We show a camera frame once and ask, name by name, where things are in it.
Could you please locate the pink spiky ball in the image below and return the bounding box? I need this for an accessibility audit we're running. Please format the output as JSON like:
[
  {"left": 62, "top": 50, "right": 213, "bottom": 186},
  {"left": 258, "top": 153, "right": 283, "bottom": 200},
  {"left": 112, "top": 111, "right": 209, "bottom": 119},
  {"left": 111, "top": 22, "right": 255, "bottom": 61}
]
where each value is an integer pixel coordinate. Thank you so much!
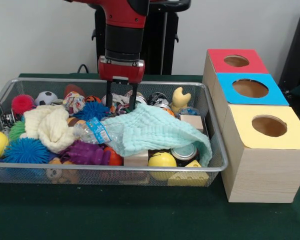
[{"left": 11, "top": 94, "right": 37, "bottom": 116}]

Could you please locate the crushed clear plastic bottle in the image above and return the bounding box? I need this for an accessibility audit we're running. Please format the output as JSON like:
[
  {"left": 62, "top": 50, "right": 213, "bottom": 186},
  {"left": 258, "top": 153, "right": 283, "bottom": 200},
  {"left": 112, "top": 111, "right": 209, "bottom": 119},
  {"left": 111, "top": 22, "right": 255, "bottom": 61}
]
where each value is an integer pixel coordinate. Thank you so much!
[{"left": 73, "top": 117, "right": 127, "bottom": 151}]

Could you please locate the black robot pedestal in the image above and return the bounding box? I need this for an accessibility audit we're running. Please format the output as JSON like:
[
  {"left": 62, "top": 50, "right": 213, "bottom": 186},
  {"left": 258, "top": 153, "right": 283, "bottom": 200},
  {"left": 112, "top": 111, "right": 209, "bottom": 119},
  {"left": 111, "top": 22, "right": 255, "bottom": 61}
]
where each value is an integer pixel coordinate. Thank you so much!
[{"left": 91, "top": 0, "right": 192, "bottom": 75}]

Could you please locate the shallow wire mesh bin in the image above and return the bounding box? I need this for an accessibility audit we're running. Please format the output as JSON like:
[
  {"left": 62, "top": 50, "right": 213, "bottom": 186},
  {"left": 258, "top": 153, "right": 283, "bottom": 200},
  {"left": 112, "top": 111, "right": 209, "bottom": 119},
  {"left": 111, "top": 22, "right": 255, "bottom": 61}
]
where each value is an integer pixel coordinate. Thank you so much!
[{"left": 0, "top": 77, "right": 229, "bottom": 187}]

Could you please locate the purple knobbly rubber toy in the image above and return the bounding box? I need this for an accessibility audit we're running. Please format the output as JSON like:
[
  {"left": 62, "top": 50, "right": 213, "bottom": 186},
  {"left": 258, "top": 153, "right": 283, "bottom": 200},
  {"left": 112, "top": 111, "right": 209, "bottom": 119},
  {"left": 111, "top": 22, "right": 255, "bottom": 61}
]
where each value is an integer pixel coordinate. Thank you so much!
[{"left": 61, "top": 139, "right": 112, "bottom": 166}]

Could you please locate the black and white soccer ball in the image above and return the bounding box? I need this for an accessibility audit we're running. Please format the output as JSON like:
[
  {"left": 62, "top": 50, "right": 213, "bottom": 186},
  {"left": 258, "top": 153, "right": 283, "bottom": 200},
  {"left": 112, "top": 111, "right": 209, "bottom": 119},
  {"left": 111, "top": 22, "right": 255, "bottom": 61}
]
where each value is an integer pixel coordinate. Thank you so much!
[{"left": 34, "top": 91, "right": 59, "bottom": 106}]

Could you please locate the wooden box with three holes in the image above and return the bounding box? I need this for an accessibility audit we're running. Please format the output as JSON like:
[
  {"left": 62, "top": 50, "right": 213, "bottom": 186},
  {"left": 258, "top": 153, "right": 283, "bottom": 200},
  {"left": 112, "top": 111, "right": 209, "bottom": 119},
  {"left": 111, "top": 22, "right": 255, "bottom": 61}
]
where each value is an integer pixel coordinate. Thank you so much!
[{"left": 202, "top": 48, "right": 300, "bottom": 204}]

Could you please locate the yellow smiley face ball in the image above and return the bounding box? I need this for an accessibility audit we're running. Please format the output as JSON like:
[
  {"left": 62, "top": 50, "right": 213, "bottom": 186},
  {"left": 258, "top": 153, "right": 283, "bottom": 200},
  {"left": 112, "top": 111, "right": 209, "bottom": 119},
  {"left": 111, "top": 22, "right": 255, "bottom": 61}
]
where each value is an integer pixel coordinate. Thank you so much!
[{"left": 147, "top": 150, "right": 178, "bottom": 181}]

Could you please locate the cream white cloth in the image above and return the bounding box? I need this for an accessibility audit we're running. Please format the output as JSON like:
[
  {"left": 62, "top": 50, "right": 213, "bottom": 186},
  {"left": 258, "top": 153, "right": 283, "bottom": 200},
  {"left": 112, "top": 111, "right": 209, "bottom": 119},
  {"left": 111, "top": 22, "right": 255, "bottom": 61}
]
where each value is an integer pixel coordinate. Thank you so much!
[{"left": 23, "top": 104, "right": 77, "bottom": 154}]

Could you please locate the large blue spiky ball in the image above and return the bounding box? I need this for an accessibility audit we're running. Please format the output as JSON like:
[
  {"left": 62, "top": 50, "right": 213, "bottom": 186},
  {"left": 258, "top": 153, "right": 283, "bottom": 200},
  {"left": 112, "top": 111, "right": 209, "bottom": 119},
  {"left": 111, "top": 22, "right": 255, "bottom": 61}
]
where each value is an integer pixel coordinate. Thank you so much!
[{"left": 2, "top": 137, "right": 51, "bottom": 165}]

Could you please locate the colourful patterned fabric scrunchie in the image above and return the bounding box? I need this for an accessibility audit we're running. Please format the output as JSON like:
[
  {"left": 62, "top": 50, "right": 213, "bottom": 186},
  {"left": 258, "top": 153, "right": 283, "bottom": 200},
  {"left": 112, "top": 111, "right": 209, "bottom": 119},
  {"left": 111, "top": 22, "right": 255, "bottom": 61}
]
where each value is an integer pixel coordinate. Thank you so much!
[{"left": 101, "top": 91, "right": 135, "bottom": 116}]

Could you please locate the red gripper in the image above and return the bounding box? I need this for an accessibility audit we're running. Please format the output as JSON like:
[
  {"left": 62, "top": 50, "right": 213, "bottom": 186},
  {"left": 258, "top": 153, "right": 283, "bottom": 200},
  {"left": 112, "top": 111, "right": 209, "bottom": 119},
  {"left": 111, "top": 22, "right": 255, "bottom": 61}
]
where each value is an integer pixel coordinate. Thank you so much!
[{"left": 97, "top": 55, "right": 146, "bottom": 111}]

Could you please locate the mint green cloth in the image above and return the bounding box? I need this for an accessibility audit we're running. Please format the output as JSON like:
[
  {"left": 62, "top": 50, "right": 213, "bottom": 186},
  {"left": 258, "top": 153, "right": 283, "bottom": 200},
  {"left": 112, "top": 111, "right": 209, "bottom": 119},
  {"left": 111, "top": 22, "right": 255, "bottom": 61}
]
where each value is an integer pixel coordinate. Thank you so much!
[{"left": 99, "top": 102, "right": 213, "bottom": 168}]

